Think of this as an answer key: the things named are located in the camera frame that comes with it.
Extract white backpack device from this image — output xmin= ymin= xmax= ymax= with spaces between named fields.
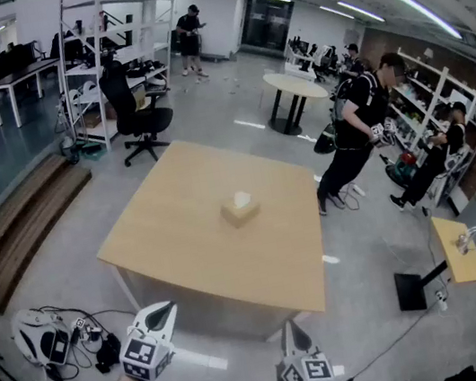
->
xmin=8 ymin=301 xmax=76 ymax=374

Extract black bag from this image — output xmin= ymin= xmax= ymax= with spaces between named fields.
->
xmin=91 ymin=331 xmax=127 ymax=375

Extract dark-topped white-legged desk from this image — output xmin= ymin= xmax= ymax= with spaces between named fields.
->
xmin=0 ymin=56 xmax=71 ymax=132

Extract green balance bike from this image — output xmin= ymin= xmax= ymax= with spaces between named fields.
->
xmin=381 ymin=147 xmax=422 ymax=185

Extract black stand base plate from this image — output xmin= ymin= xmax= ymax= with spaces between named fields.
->
xmin=392 ymin=260 xmax=455 ymax=315

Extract tall white shelf rack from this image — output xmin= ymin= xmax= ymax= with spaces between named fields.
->
xmin=48 ymin=0 xmax=202 ymax=158

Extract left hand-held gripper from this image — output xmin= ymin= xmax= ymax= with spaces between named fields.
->
xmin=110 ymin=299 xmax=190 ymax=381

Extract black mesh waste bin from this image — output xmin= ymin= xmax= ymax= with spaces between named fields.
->
xmin=58 ymin=136 xmax=80 ymax=166

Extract white tissue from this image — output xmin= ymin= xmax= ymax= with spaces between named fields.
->
xmin=231 ymin=189 xmax=254 ymax=209

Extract black double door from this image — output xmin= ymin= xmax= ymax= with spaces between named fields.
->
xmin=233 ymin=0 xmax=304 ymax=60

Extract green flat box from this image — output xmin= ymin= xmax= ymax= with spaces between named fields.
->
xmin=76 ymin=138 xmax=101 ymax=164

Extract black office chair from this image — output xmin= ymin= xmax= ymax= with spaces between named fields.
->
xmin=95 ymin=51 xmax=182 ymax=171

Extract tan tissue box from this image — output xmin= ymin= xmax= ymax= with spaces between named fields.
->
xmin=218 ymin=193 xmax=265 ymax=232

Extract round white table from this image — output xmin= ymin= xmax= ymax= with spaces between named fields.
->
xmin=260 ymin=63 xmax=336 ymax=141

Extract small wooden side table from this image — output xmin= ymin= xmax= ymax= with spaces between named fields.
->
xmin=429 ymin=209 xmax=476 ymax=288

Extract wooden step platform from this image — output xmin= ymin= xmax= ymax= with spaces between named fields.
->
xmin=0 ymin=147 xmax=114 ymax=315

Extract white cross-braced shelf rack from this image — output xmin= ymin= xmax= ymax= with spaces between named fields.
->
xmin=376 ymin=33 xmax=476 ymax=214

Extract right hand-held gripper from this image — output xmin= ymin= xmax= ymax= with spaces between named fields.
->
xmin=268 ymin=315 xmax=335 ymax=381

